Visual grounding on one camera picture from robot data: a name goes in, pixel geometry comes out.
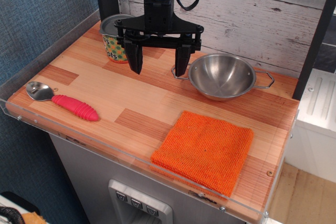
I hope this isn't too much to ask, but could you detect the yellow sponge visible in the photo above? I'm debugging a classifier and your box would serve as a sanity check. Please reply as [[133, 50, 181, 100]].
[[22, 212, 47, 224]]

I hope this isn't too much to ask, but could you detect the clear acrylic table guard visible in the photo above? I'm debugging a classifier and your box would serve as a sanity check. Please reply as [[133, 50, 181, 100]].
[[2, 91, 299, 223]]

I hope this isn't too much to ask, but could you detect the white toy sink unit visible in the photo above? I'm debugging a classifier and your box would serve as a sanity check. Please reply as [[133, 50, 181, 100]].
[[285, 69, 335, 182]]

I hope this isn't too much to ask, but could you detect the black vertical post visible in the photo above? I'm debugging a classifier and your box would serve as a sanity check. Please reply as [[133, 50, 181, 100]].
[[291, 0, 336, 101]]

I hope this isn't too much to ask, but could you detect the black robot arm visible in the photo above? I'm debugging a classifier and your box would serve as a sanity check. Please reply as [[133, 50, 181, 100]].
[[114, 0, 204, 77]]

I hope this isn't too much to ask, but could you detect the grey toy fridge cabinet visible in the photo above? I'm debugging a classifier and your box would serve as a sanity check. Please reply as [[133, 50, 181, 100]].
[[51, 135, 265, 223]]

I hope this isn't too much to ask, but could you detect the orange knitted cloth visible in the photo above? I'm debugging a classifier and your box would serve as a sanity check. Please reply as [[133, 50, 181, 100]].
[[151, 111, 254, 197]]

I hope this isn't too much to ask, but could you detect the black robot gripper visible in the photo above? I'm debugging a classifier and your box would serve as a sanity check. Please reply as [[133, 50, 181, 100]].
[[114, 0, 204, 77]]

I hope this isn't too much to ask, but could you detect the black braided cable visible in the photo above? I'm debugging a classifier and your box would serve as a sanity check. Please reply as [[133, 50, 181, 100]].
[[0, 206, 25, 224]]

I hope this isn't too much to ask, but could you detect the green orange dotted can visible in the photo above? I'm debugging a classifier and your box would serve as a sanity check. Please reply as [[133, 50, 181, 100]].
[[99, 14, 133, 63]]

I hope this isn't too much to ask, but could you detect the silver metal bowl with handles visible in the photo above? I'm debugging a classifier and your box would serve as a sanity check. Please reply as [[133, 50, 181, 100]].
[[181, 54, 275, 101]]

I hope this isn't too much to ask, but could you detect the red handled metal spoon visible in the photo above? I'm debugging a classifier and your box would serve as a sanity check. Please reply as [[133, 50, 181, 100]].
[[26, 81, 99, 121]]

